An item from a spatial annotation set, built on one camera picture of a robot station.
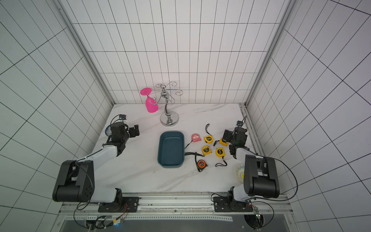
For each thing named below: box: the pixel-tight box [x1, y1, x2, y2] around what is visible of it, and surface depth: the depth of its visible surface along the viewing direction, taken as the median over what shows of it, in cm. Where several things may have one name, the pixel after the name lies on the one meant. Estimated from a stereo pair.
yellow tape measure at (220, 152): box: [215, 147, 228, 167], surface depth 91 cm
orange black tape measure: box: [197, 159, 208, 173], surface depth 85 cm
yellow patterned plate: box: [235, 162, 245, 184], surface depth 84 cm
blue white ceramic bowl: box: [104, 124, 113, 137], surface depth 101 cm
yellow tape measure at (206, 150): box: [201, 145, 213, 156], surface depth 92 cm
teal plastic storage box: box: [157, 130, 185, 169], surface depth 94 cm
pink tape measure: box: [191, 133, 202, 143], surface depth 100 cm
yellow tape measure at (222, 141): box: [213, 137, 229, 147], surface depth 97 cm
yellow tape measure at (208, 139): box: [203, 135, 214, 144], surface depth 99 cm
